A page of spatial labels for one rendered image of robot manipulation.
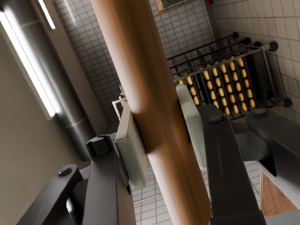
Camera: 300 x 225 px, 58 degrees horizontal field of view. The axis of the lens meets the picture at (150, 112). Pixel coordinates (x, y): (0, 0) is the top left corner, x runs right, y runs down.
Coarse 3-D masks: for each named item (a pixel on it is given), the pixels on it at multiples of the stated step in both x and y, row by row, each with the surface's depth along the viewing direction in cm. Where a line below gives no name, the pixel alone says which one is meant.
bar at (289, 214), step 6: (294, 210) 123; (276, 216) 124; (282, 216) 123; (288, 216) 121; (294, 216) 120; (270, 222) 122; (276, 222) 121; (282, 222) 121; (288, 222) 121; (294, 222) 121
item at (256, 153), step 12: (204, 108) 16; (216, 108) 15; (204, 120) 14; (240, 132) 12; (252, 132) 11; (240, 144) 12; (252, 144) 12; (264, 144) 11; (252, 156) 12; (264, 156) 12
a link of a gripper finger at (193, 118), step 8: (176, 88) 19; (184, 88) 18; (184, 96) 16; (184, 104) 15; (192, 104) 14; (184, 112) 14; (192, 112) 13; (192, 120) 13; (200, 120) 13; (192, 128) 13; (200, 128) 13; (192, 136) 13; (200, 136) 13; (192, 144) 13; (200, 144) 13; (200, 152) 13; (200, 160) 14; (200, 168) 14
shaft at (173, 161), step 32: (96, 0) 14; (128, 0) 13; (128, 32) 14; (128, 64) 14; (160, 64) 15; (128, 96) 16; (160, 96) 15; (160, 128) 16; (160, 160) 16; (192, 160) 17; (192, 192) 17; (192, 224) 18
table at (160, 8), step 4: (156, 0) 433; (160, 0) 395; (164, 0) 399; (172, 0) 399; (176, 0) 398; (180, 0) 463; (160, 4) 397; (164, 4) 400; (168, 4) 400; (160, 8) 402
